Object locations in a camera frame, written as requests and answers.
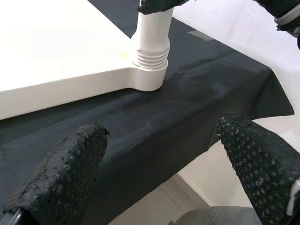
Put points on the white plastic table leg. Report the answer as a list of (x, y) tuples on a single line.
[(152, 30)]

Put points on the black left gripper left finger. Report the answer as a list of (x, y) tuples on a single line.
[(65, 175)]

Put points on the grey robot left leg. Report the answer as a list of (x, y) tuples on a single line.
[(211, 216)]

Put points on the white plastic table top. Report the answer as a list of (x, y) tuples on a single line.
[(58, 47)]

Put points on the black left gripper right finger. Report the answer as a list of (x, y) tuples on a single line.
[(257, 168)]

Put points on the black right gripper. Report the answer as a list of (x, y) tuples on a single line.
[(281, 7)]

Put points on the grey tape patch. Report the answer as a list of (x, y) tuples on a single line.
[(201, 35)]

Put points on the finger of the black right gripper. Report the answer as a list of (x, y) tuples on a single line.
[(159, 5)]

